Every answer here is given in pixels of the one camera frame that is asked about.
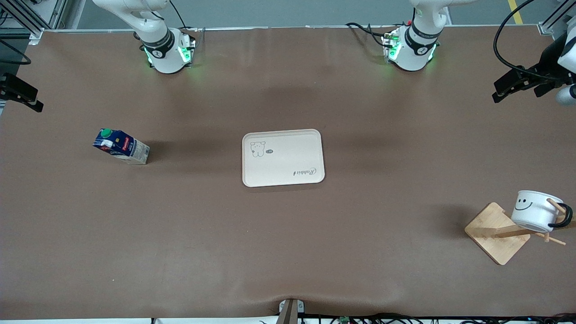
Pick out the white smiley cup black handle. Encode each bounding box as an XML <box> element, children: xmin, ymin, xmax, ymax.
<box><xmin>511</xmin><ymin>190</ymin><xmax>573</xmax><ymax>233</ymax></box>

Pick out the blue milk carton green cap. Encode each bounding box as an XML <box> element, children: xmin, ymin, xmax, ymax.
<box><xmin>93</xmin><ymin>128</ymin><xmax>150</xmax><ymax>165</ymax></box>

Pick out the cream rectangular tray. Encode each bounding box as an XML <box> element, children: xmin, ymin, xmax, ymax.
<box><xmin>242</xmin><ymin>129</ymin><xmax>325</xmax><ymax>188</ymax></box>

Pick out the aluminium frame post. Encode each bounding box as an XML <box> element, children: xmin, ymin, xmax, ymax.
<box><xmin>0</xmin><ymin>0</ymin><xmax>68</xmax><ymax>34</ymax></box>
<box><xmin>538</xmin><ymin>0</ymin><xmax>576</xmax><ymax>36</ymax></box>

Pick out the black base cable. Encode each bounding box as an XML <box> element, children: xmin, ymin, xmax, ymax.
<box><xmin>169</xmin><ymin>0</ymin><xmax>189</xmax><ymax>30</ymax></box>
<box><xmin>346</xmin><ymin>22</ymin><xmax>392</xmax><ymax>48</ymax></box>

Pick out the grey camera pole mount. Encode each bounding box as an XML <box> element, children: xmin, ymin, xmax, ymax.
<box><xmin>279</xmin><ymin>298</ymin><xmax>305</xmax><ymax>324</ymax></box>

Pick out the wooden mug rack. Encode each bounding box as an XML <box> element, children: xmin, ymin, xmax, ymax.
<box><xmin>464</xmin><ymin>198</ymin><xmax>576</xmax><ymax>266</ymax></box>

